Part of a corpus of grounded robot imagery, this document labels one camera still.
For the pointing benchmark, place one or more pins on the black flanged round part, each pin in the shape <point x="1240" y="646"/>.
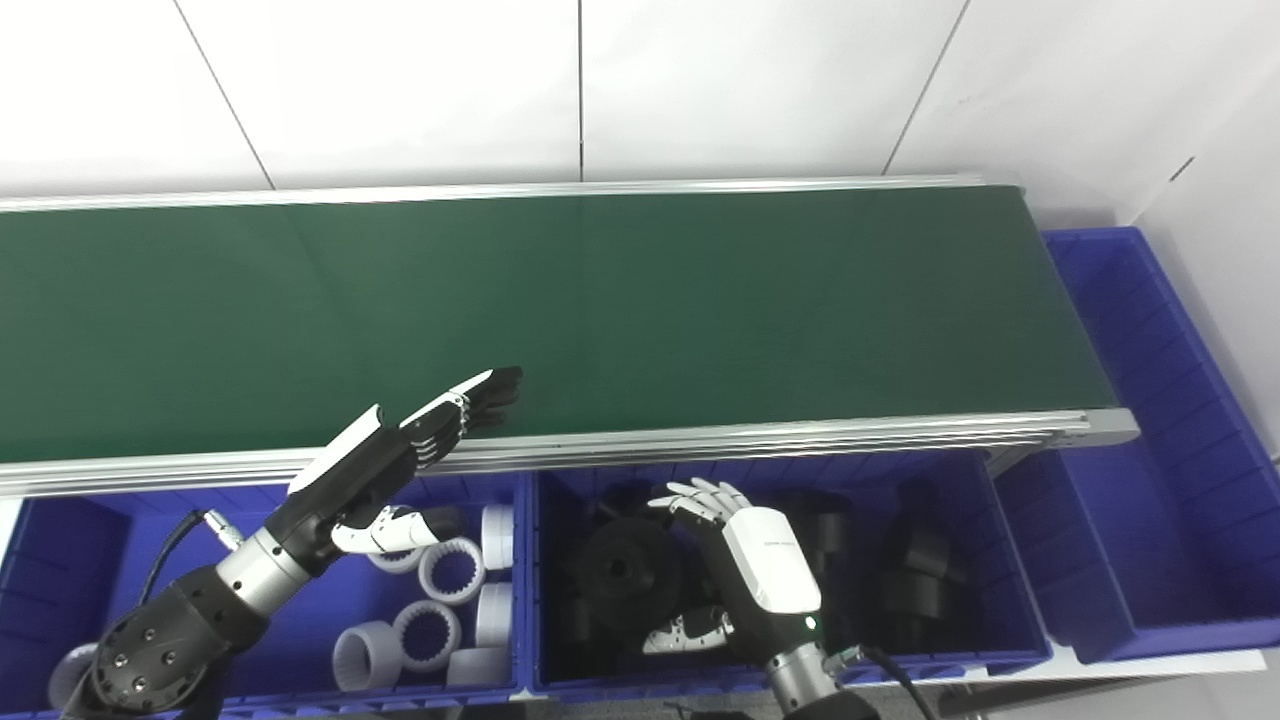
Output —
<point x="622" y="575"/>

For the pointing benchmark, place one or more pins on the green conveyor belt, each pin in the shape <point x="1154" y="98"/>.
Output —
<point x="650" y="310"/>

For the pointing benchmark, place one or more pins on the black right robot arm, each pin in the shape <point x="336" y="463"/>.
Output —
<point x="805" y="685"/>

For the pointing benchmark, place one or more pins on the black cylindrical part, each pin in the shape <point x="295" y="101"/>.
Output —
<point x="822" y="520"/>
<point x="915" y="596"/>
<point x="925" y="545"/>
<point x="628" y="495"/>

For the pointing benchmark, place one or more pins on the blue bin with white parts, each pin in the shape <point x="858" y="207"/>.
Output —
<point x="290" y="620"/>

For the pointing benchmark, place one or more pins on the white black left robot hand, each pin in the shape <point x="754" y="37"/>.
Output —
<point x="340" y="465"/>

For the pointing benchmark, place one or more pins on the silver conveyor side rail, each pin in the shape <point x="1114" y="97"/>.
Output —
<point x="750" y="435"/>
<point x="500" y="190"/>

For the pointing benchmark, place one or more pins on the empty blue bin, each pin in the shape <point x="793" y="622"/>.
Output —
<point x="1140" y="470"/>

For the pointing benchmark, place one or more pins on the blue bin with black parts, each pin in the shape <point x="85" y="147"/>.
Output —
<point x="860" y="480"/>

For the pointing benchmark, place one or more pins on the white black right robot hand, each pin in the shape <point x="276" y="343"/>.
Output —
<point x="770" y="560"/>

